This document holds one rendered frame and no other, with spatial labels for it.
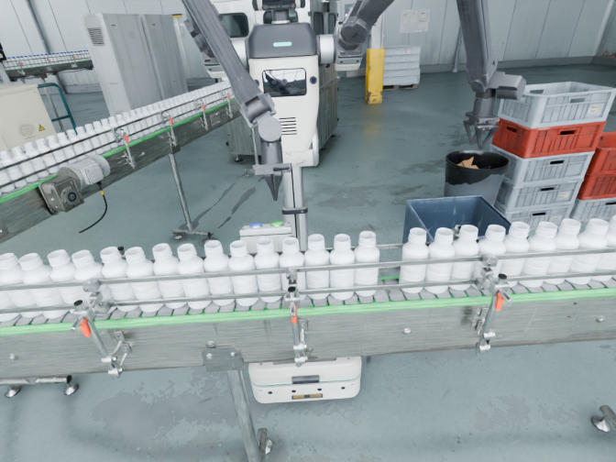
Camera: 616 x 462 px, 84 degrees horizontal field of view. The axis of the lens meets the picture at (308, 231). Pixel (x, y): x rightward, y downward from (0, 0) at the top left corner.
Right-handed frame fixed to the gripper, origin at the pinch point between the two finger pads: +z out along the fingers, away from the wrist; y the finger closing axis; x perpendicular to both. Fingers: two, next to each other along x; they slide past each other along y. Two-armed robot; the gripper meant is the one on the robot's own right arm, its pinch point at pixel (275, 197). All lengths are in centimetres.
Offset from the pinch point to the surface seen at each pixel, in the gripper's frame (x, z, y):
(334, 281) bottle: -16.3, 19.5, 13.8
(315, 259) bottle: -18.4, 13.2, 9.6
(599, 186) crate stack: 185, 23, 252
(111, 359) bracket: -21, 34, -39
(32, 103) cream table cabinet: 302, -92, -278
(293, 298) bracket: -25.6, 19.3, 4.3
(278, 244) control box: -3.9, 12.2, 0.1
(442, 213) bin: 48, 15, 66
